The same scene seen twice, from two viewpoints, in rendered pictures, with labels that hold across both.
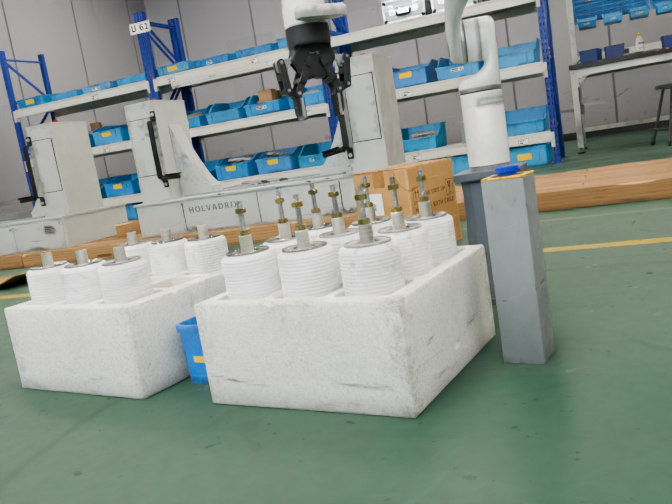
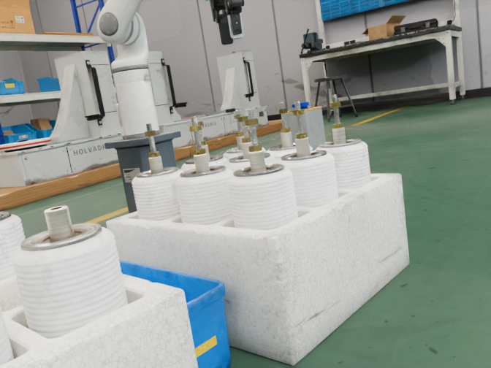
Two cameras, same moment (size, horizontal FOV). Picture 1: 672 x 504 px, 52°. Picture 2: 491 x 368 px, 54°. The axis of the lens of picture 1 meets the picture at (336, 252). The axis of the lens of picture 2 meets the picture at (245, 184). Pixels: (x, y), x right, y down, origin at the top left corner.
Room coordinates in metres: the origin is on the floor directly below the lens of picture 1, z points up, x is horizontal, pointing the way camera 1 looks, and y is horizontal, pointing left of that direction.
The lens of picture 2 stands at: (1.06, 0.83, 0.36)
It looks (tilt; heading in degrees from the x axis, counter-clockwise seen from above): 10 degrees down; 281
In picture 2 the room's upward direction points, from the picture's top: 9 degrees counter-clockwise
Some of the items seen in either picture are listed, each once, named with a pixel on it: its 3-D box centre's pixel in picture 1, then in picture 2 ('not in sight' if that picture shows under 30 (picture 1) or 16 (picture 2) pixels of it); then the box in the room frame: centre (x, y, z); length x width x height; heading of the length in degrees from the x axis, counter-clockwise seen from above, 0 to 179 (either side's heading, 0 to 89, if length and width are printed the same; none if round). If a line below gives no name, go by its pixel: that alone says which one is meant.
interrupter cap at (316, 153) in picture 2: (304, 247); (303, 155); (1.11, 0.05, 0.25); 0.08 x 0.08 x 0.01
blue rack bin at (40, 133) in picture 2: not in sight; (42, 130); (4.47, -4.55, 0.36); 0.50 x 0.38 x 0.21; 158
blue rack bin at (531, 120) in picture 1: (524, 121); not in sight; (5.70, -1.71, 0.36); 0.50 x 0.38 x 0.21; 157
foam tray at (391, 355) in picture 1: (353, 320); (262, 243); (1.21, -0.01, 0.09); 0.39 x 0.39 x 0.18; 58
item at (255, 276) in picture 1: (257, 302); (267, 230); (1.17, 0.15, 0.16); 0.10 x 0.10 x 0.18
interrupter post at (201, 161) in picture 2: (284, 231); (202, 164); (1.27, 0.09, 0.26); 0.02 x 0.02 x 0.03
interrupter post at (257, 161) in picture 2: (246, 244); (257, 162); (1.17, 0.15, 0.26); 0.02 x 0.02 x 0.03
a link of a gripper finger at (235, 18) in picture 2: (293, 102); (236, 17); (1.19, 0.03, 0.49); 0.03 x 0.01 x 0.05; 116
